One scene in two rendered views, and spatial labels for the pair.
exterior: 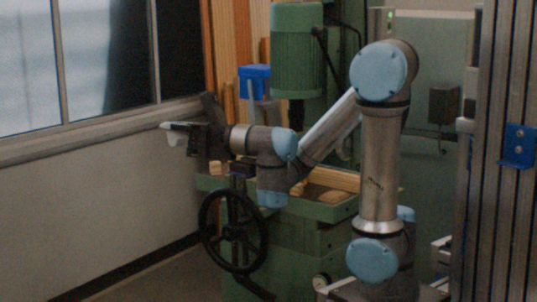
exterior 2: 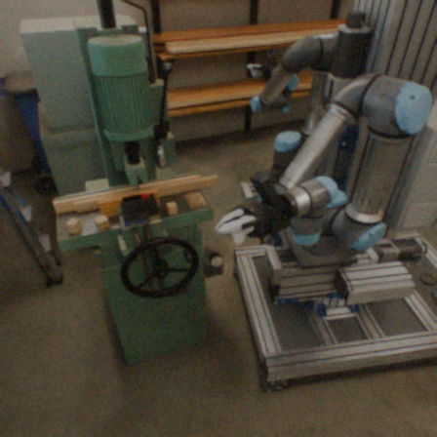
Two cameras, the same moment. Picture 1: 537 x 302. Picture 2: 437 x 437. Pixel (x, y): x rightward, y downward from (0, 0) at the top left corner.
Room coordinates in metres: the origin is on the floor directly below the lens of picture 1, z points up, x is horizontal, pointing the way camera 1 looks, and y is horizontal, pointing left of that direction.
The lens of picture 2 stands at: (1.34, 0.84, 1.72)
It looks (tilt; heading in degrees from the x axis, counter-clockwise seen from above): 38 degrees down; 303
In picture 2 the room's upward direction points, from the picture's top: straight up
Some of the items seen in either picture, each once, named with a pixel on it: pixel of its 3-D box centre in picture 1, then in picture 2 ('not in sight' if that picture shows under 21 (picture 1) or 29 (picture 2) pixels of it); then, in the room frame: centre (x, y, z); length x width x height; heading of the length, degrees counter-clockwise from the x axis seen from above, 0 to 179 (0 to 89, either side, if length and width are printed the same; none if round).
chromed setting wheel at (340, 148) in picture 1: (346, 143); (159, 154); (2.31, -0.19, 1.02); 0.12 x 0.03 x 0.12; 143
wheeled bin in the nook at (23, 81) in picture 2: not in sight; (56, 131); (4.12, -0.85, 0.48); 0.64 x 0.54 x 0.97; 59
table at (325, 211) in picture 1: (269, 192); (138, 220); (2.21, 0.07, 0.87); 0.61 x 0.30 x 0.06; 53
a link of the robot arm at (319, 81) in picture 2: not in sight; (318, 100); (1.82, -0.73, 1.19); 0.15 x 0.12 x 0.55; 56
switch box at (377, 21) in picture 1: (381, 29); (143, 51); (2.45, -0.32, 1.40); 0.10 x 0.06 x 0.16; 143
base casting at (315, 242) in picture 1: (315, 207); (139, 211); (2.38, -0.09, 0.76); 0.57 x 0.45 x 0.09; 143
